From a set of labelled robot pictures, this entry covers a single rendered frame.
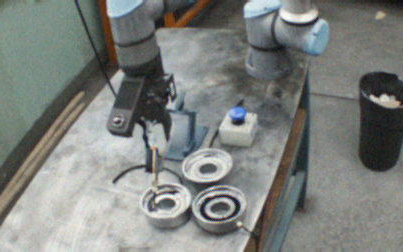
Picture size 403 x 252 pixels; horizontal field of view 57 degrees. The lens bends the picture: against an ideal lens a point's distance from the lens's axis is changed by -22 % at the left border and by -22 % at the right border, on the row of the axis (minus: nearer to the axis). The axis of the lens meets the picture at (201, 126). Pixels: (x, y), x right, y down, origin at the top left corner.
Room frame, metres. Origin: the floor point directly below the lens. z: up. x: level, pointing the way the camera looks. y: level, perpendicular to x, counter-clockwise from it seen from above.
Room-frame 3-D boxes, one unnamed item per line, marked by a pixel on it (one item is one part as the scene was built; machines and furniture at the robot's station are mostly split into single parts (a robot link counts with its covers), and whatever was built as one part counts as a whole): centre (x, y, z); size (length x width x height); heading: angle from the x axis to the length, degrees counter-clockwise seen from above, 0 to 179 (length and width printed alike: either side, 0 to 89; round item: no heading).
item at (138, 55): (0.72, 0.09, 1.15); 0.08 x 0.08 x 0.05
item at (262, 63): (1.17, -0.23, 0.85); 0.15 x 0.15 x 0.10
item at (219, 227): (0.62, -0.01, 0.82); 0.10 x 0.10 x 0.04
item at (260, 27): (1.17, -0.24, 0.97); 0.13 x 0.12 x 0.14; 41
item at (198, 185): (0.75, 0.00, 0.82); 0.10 x 0.10 x 0.04
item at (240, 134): (0.88, -0.09, 0.82); 0.08 x 0.07 x 0.05; 154
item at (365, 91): (1.51, -0.92, 0.21); 0.34 x 0.34 x 0.43
